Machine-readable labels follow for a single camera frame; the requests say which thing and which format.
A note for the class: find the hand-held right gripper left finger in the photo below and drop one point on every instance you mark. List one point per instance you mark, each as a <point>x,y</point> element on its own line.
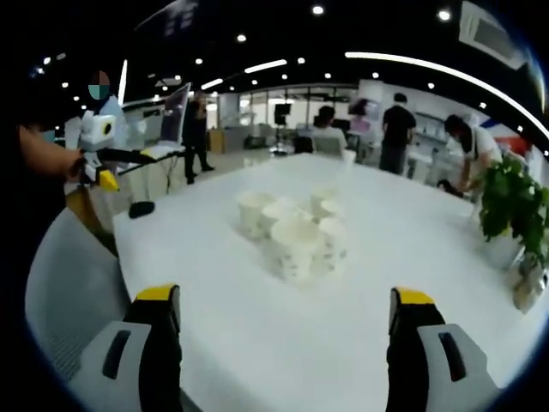
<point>128,365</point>

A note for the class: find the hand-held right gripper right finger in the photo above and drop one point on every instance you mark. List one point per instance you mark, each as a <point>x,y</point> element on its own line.
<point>429,365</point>

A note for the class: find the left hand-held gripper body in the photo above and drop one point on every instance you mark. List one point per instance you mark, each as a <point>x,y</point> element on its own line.
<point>96,129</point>

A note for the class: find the cluster of white paper cups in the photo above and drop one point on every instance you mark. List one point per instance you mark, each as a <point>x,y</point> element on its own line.
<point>296,240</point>

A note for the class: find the white cloth covered table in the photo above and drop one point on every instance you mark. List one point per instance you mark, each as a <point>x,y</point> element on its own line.
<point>150,176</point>

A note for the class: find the grey mesh chair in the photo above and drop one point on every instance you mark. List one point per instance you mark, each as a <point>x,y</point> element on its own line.
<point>73,274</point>

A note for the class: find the small white plant pot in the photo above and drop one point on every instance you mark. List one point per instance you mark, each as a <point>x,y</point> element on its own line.
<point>529,283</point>

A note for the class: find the green potted plant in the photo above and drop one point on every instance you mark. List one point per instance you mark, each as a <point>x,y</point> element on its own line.
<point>514,201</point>

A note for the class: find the long ceiling light strip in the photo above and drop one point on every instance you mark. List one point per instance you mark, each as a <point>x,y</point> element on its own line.
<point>450,73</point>

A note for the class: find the ceiling air vent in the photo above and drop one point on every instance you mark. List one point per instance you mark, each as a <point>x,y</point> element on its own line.
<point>489,30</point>

